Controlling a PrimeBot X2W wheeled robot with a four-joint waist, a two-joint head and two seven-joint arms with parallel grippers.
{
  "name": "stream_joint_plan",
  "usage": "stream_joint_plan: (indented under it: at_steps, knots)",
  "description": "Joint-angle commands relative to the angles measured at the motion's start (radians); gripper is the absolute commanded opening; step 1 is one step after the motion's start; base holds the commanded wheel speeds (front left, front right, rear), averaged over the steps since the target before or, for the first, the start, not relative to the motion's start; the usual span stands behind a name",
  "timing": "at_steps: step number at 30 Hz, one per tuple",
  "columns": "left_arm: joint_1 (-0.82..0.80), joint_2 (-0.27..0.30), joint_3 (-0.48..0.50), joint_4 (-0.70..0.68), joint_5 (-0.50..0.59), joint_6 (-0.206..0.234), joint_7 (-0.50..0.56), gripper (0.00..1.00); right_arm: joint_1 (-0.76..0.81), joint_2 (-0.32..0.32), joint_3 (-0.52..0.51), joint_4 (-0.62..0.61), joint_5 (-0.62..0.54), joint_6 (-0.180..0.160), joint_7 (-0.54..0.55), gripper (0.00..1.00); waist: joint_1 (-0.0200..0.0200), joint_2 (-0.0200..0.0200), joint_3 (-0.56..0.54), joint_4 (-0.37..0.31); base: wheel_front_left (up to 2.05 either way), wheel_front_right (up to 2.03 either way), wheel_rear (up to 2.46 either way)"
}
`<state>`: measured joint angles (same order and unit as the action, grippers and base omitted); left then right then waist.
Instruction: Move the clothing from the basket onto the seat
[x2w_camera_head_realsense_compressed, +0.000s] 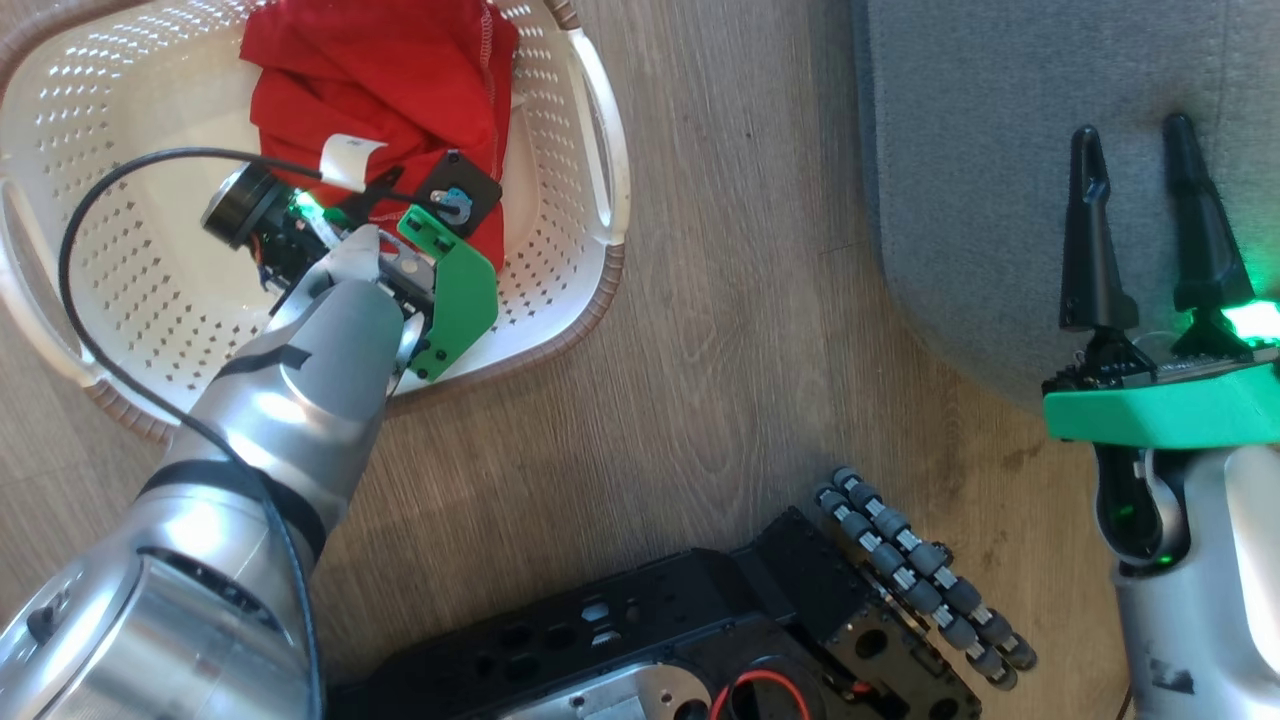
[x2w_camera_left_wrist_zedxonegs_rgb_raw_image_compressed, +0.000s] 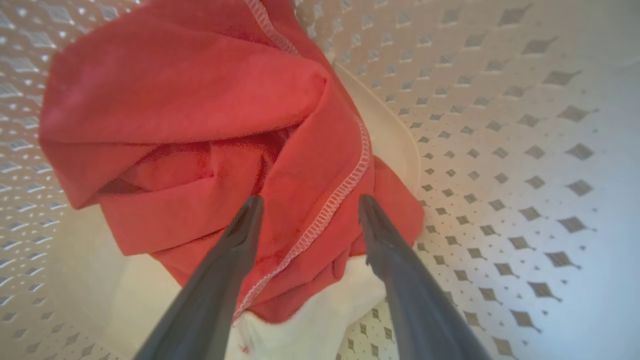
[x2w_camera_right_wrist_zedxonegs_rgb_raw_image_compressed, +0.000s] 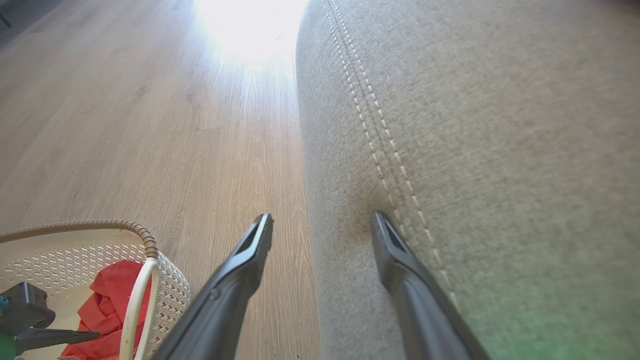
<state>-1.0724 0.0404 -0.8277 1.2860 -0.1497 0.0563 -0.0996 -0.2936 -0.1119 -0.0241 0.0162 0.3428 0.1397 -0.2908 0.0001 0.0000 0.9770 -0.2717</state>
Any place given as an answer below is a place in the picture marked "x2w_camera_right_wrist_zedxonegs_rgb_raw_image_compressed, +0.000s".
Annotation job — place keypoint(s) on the grey left arm gripper body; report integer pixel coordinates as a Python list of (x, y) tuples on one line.
[(22, 307)]

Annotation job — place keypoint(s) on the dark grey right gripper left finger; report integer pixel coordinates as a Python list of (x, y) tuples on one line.
[(225, 305)]

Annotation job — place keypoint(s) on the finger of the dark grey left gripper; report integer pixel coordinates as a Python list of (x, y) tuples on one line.
[(55, 339)]

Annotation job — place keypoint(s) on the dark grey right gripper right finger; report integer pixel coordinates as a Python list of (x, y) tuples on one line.
[(425, 315)]

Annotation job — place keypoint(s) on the red cloth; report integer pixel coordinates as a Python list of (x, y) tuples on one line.
[(107, 305)]

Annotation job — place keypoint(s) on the grey fabric sofa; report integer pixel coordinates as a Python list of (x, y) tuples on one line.
[(500, 150)]

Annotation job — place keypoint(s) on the white perforated laundry basket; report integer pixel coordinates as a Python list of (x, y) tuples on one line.
[(65, 265)]

